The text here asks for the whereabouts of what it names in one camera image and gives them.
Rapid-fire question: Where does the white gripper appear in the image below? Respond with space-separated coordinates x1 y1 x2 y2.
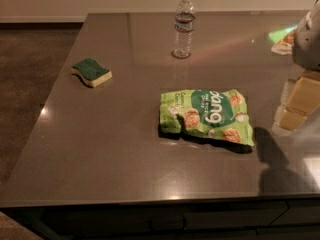
273 0 320 132

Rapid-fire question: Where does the green rice chip bag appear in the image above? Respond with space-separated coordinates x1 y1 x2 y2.
159 89 254 146

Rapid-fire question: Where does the green and yellow sponge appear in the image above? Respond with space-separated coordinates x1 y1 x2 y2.
71 58 112 88

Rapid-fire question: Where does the dark cabinet drawer front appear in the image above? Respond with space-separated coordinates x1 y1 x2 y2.
1 199 320 240

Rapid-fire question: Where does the clear plastic water bottle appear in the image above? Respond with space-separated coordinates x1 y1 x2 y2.
171 0 196 59

